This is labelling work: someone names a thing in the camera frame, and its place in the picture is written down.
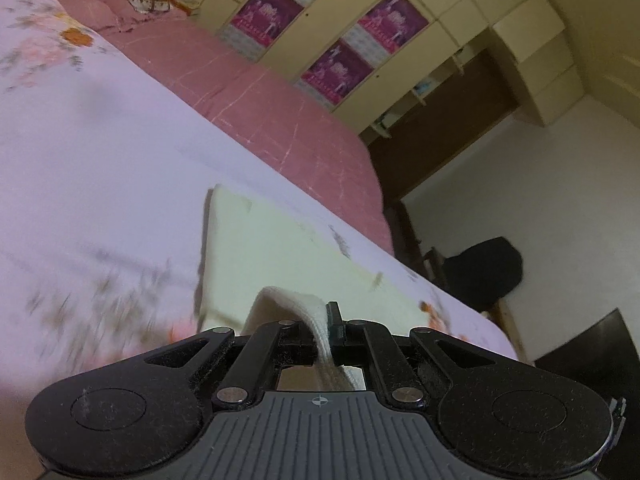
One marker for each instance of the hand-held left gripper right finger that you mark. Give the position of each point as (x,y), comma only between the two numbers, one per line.
(342,342)

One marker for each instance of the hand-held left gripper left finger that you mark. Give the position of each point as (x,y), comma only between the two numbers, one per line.
(295,345)

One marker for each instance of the cream white towel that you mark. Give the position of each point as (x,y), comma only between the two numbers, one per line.
(280,240)

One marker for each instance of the cream corner shelf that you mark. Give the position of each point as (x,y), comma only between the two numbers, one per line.
(387,129)

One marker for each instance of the pink bed cover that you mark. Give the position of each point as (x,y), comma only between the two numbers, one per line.
(260,110)

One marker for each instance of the dark wooden door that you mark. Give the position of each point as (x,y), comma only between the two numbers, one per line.
(440,125)

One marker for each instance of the dark flat panel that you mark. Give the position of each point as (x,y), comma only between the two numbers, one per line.
(595,355)

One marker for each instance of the small blue shelf item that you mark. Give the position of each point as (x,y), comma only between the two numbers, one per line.
(425,87)

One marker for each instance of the floral lilac bed sheet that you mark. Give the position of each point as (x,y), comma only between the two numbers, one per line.
(100,135)

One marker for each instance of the cream wardrobe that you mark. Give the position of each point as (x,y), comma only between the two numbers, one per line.
(475,5)

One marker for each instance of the purple wall poster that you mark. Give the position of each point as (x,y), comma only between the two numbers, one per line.
(395,20)
(265,15)
(337,72)

